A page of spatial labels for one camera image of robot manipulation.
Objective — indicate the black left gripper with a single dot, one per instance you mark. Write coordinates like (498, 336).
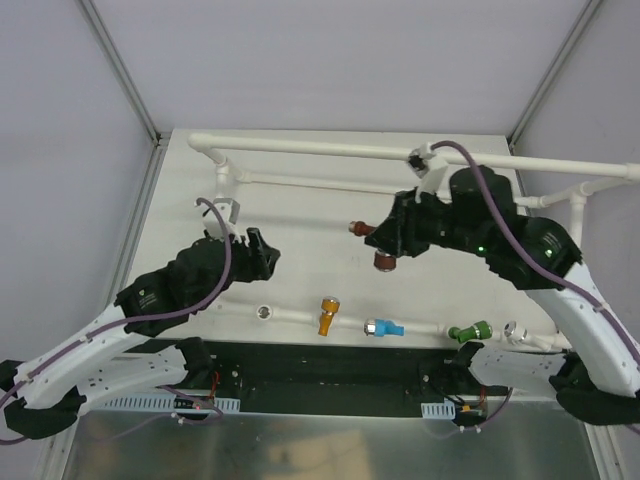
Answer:
(257, 253)

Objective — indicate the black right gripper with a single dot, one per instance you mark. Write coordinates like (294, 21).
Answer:
(400, 226)

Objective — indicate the brown water faucet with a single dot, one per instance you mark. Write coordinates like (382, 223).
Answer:
(383, 261)

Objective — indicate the white PVC pipe frame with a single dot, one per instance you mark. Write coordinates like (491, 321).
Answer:
(304, 203)

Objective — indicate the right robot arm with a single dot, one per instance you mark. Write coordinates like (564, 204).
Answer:
(596, 377)

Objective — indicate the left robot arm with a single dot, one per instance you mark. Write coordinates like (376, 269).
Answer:
(48, 394)

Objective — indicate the orange water faucet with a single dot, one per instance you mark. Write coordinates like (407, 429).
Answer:
(328, 309)

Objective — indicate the blue water faucet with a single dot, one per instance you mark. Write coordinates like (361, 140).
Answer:
(382, 328)

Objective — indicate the green water faucet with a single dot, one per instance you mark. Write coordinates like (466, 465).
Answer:
(480, 330)

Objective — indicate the white water faucet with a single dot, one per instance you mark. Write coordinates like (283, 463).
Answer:
(517, 334)

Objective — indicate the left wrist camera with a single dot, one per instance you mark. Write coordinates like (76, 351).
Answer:
(219, 217)

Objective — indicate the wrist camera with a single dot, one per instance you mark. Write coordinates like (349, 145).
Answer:
(429, 167)
(219, 217)

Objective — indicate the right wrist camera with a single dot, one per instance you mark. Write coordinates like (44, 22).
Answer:
(429, 167)

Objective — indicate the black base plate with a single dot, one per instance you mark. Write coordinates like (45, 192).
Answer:
(334, 380)

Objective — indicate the left aluminium frame post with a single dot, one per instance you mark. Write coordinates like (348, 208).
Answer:
(114, 60)

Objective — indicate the aluminium frame post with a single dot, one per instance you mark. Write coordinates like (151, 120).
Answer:
(114, 60)
(577, 31)

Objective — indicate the right white cable duct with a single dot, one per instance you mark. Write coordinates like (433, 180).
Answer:
(444, 410)

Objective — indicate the white cable duct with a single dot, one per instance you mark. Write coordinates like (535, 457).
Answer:
(444, 410)
(168, 403)

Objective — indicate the left white cable duct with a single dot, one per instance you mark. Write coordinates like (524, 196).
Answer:
(168, 403)

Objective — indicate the right aluminium frame post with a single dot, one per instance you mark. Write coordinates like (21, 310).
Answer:
(577, 31)

